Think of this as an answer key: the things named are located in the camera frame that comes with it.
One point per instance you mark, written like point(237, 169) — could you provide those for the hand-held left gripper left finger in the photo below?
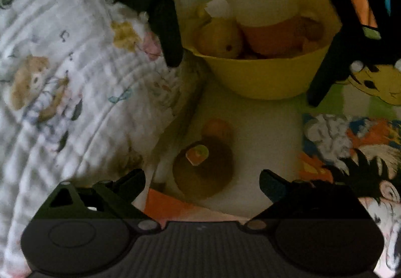
point(131, 181)

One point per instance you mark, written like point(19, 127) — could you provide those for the white jar with orange label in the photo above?
point(263, 5)

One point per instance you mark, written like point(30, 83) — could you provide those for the yellow fruit with dark spot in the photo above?
point(219, 41)

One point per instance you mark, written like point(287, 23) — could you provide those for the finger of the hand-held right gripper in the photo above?
point(166, 30)
point(329, 71)

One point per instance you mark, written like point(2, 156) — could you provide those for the small orange tangerine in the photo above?
point(219, 129)

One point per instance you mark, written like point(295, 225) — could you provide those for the yellow plastic bowl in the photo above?
point(263, 77)

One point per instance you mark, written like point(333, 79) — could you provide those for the white bear printed blanket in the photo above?
point(78, 93)

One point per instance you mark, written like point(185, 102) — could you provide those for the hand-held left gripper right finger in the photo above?
point(272, 185)

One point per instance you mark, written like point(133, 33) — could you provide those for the straw hat pirate poster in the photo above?
point(344, 146)

